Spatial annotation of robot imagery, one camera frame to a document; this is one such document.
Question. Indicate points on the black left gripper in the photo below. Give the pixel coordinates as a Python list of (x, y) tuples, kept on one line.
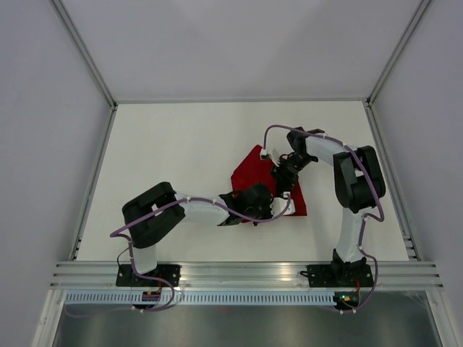
[(268, 203)]

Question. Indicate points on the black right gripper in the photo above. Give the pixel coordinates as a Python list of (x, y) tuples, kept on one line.
[(284, 179)]

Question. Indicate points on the red cloth napkin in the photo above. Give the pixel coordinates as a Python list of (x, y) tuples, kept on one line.
[(252, 170)]

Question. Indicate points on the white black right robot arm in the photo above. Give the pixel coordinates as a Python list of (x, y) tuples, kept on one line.
[(359, 186)]

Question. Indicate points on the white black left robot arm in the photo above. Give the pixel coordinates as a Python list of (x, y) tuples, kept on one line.
[(154, 213)]

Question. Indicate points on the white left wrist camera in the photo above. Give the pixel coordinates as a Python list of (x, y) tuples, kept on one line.
[(282, 206)]

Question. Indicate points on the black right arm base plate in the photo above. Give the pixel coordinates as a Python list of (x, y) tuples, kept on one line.
[(324, 276)]

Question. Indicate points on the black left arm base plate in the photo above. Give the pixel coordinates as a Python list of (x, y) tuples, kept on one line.
[(162, 275)]

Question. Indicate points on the white slotted cable duct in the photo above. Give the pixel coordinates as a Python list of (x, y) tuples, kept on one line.
[(223, 298)]

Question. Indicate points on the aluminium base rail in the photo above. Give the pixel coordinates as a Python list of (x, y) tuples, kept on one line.
[(221, 276)]

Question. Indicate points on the aluminium frame post right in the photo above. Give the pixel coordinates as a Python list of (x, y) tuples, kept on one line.
[(404, 40)]

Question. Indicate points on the aluminium frame post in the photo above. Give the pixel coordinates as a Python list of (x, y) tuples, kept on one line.
[(72, 31), (404, 40)]

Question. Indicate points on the aluminium frame post left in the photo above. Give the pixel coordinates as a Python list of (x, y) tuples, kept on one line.
[(72, 31)]

